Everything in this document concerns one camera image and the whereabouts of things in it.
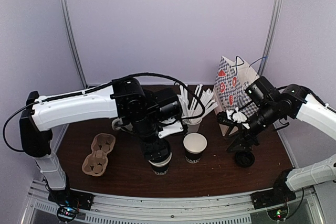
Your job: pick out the black plastic cup lid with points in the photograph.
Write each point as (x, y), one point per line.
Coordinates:
(244, 159)
(161, 161)

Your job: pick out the brown pulp cup carrier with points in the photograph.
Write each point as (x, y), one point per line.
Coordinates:
(95, 163)

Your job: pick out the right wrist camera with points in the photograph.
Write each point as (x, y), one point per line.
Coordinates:
(260, 91)

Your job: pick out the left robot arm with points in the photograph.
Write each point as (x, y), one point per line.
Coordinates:
(152, 116)

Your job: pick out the checkered paper takeout bag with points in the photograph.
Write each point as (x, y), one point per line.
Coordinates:
(232, 79)

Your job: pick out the white cup of straws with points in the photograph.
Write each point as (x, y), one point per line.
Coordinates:
(194, 108)

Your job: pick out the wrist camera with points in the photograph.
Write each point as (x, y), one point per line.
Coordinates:
(260, 91)
(168, 103)

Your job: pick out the aluminium front rail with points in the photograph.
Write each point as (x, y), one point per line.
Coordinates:
(232, 208)

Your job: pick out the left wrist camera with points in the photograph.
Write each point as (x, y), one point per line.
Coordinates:
(168, 103)

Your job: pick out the black paper coffee cup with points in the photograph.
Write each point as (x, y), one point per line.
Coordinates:
(194, 146)
(161, 168)

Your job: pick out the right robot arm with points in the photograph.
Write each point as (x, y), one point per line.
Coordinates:
(294, 101)

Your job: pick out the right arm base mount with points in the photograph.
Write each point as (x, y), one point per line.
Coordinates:
(275, 201)

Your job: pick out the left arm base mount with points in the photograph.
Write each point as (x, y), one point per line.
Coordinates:
(69, 203)

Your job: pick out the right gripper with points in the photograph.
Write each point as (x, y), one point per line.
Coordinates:
(246, 135)

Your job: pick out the right aluminium corner post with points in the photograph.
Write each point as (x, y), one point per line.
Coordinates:
(276, 9)

